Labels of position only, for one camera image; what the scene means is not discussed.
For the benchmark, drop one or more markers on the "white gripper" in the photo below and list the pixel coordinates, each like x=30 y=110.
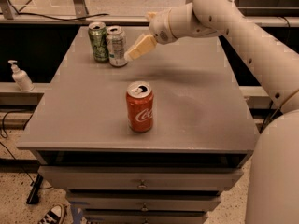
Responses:
x=159 y=27

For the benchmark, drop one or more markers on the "silver 7up can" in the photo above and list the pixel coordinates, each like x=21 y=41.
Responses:
x=116 y=45

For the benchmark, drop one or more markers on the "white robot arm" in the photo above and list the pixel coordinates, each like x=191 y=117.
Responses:
x=273 y=196

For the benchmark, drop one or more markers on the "green soda can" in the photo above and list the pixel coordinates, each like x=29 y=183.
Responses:
x=97 y=33

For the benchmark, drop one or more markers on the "red Coca-Cola can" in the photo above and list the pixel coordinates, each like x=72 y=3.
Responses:
x=139 y=100

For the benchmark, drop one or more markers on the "grey drawer cabinet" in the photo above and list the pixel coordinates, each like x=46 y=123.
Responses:
x=154 y=142

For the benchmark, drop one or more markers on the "white pump lotion bottle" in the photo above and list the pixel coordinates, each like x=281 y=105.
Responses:
x=20 y=77

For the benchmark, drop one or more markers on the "top grey drawer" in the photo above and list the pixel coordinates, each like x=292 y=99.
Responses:
x=135 y=178

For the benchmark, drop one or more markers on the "grey drawer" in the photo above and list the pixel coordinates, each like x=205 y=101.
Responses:
x=135 y=178
x=144 y=201
x=132 y=217

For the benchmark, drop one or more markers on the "middle grey drawer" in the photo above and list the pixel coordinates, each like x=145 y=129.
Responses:
x=144 y=201

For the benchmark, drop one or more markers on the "bottom grey drawer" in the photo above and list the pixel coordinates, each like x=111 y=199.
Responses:
x=132 y=217

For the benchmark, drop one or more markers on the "black table foot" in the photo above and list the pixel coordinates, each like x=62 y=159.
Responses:
x=33 y=197

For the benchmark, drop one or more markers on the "black and white sneaker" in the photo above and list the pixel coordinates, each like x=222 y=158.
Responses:
x=55 y=215

